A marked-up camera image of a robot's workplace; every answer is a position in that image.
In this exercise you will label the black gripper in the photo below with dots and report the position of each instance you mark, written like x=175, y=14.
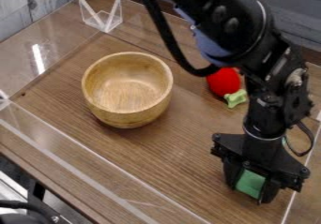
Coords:
x=257, y=151

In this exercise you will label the green rectangular block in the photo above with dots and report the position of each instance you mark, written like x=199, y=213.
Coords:
x=250, y=183

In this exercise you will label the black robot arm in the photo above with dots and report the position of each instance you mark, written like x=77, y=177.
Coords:
x=236, y=36

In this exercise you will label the brown wooden bowl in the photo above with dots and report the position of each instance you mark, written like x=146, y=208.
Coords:
x=127, y=88

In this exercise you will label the red toy strawberry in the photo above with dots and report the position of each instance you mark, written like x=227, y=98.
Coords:
x=224, y=85

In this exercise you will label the clear acrylic corner bracket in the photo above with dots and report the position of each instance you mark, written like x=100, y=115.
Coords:
x=101, y=20

